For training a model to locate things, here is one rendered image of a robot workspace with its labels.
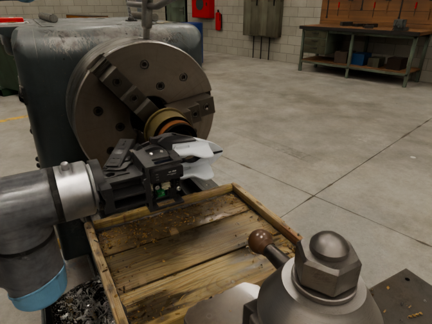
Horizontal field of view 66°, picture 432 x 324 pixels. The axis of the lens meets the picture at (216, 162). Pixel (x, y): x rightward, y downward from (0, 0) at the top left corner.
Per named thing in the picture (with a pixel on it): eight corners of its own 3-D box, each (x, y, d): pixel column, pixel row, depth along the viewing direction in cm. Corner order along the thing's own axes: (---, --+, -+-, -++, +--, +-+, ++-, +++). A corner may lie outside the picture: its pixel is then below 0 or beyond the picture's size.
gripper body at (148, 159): (189, 202, 49) (105, 227, 44) (167, 177, 56) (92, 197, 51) (186, 155, 46) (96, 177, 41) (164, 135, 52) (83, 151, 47)
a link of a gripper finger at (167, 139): (197, 158, 54) (145, 171, 50) (192, 154, 55) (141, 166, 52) (196, 131, 52) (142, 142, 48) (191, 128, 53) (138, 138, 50)
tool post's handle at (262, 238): (242, 247, 28) (243, 228, 27) (262, 240, 28) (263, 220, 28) (276, 283, 24) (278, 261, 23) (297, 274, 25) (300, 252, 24)
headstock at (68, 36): (29, 127, 130) (0, 18, 114) (146, 110, 151) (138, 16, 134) (38, 198, 83) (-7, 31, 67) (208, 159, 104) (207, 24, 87)
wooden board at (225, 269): (87, 238, 69) (83, 222, 68) (234, 195, 85) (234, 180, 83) (126, 361, 46) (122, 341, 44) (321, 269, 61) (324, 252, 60)
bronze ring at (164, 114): (137, 105, 64) (155, 123, 57) (181, 99, 68) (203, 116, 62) (139, 148, 69) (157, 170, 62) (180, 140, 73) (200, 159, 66)
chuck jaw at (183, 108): (157, 99, 75) (204, 85, 80) (162, 119, 78) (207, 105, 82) (176, 112, 67) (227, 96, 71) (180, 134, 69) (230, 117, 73)
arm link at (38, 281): (24, 265, 54) (4, 208, 49) (81, 280, 51) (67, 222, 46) (-20, 303, 48) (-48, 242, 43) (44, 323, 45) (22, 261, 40)
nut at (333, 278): (278, 270, 22) (282, 227, 20) (323, 251, 23) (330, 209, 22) (323, 316, 19) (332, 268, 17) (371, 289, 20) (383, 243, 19)
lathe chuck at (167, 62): (72, 175, 79) (62, 31, 67) (193, 161, 94) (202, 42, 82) (78, 191, 71) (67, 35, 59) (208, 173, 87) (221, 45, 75)
